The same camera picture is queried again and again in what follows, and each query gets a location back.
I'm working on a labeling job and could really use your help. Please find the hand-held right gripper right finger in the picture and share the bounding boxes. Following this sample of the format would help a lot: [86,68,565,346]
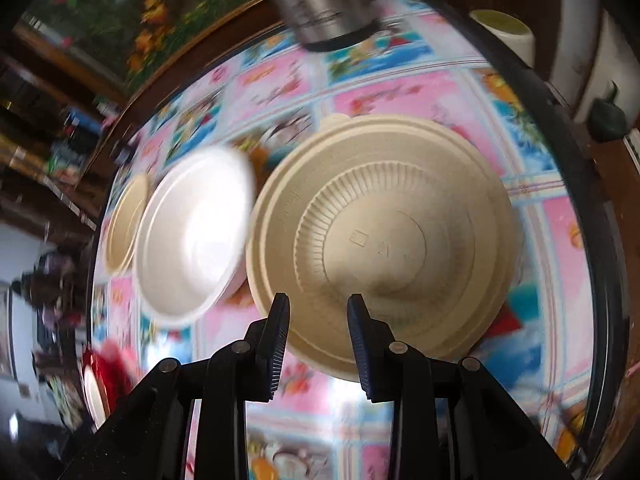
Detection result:
[348,294,576,480]

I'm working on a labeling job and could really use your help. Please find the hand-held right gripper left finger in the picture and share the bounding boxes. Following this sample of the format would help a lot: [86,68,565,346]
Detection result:
[57,292,292,480]

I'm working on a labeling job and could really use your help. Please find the large beige bowl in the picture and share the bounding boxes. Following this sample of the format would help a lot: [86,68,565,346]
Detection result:
[245,114,518,376]

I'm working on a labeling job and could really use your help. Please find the white disposable bowl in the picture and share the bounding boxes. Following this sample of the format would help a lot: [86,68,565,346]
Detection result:
[135,146,256,320]

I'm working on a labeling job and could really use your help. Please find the large red glass plate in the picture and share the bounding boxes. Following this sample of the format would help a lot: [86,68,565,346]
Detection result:
[81,342,137,432]

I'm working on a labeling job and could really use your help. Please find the small beige bowl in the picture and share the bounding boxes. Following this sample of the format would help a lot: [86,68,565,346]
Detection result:
[103,172,151,276]

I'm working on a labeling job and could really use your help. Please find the round dark-rimmed table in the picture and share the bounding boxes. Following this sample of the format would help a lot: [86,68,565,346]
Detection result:
[85,0,631,480]

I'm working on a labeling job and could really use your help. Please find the dark green object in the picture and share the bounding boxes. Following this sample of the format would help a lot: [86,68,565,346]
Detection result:
[587,80,628,143]

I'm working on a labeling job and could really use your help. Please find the white cylindrical container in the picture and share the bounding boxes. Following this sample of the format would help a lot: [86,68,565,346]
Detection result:
[469,8,536,67]

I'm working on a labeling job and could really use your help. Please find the stainless steel thermos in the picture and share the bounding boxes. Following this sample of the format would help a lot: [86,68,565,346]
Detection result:
[259,0,382,53]

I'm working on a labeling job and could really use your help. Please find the framed flower painting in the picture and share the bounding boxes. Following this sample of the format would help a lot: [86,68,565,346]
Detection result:
[15,0,281,97]

